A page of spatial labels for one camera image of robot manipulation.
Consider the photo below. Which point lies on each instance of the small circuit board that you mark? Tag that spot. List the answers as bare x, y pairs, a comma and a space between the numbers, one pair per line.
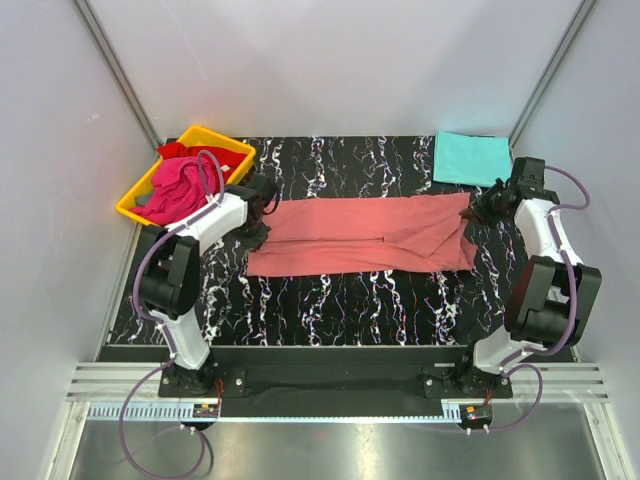
478, 413
206, 410

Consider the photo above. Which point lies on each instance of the magenta t-shirt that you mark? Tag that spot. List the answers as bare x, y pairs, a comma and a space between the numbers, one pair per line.
179, 188

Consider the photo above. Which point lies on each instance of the right aluminium frame post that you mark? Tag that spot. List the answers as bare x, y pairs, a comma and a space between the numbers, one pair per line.
562, 50

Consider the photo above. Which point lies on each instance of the right small circuit board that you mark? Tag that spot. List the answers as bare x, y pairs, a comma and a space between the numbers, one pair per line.
478, 413

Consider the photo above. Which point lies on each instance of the folded turquoise t-shirt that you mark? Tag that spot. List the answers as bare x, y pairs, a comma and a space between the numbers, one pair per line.
476, 161

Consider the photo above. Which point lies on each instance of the aluminium frame post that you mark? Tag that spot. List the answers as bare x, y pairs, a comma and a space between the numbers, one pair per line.
562, 50
109, 56

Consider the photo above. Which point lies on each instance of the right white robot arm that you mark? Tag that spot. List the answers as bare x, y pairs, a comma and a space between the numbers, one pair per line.
551, 303

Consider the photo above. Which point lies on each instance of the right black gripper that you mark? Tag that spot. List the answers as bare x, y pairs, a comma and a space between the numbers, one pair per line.
477, 212

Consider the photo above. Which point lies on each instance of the salmon pink t-shirt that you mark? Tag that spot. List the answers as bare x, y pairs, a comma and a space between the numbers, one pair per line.
315, 236

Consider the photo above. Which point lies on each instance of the white slotted cable duct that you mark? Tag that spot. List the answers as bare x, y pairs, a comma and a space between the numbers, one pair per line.
234, 412

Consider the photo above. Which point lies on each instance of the left small circuit board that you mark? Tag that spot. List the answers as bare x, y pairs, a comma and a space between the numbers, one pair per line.
206, 410

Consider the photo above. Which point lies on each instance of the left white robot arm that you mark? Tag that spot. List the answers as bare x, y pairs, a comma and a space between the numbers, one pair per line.
167, 284

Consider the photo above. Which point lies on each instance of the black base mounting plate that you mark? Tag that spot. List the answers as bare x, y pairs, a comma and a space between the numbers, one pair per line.
370, 379

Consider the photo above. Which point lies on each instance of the yellow plastic bin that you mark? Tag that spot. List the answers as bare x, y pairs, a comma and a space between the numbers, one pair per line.
235, 158

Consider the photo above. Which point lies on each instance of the left aluminium frame post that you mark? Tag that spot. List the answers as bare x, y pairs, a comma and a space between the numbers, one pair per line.
109, 56

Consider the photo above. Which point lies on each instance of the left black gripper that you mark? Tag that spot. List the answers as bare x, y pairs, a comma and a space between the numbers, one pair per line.
255, 242

